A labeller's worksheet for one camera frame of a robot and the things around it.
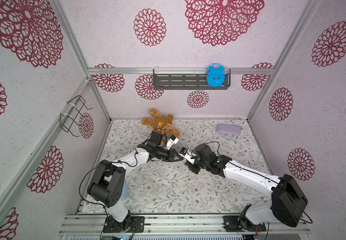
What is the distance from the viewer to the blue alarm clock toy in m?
0.89

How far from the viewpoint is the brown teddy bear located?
1.05m

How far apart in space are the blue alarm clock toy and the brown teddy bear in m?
0.37
